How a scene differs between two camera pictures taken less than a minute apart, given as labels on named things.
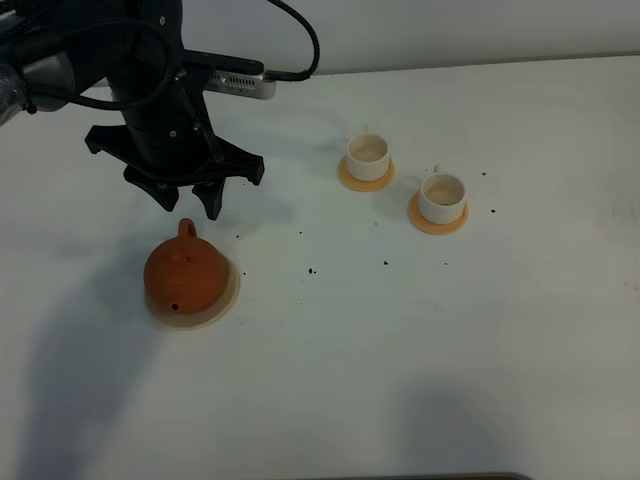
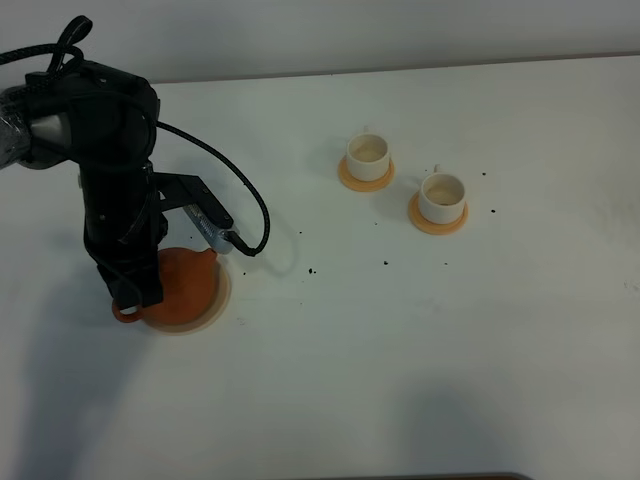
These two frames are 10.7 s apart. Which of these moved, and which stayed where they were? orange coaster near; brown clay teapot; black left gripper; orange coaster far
Moved: brown clay teapot; black left gripper
Stayed: orange coaster near; orange coaster far
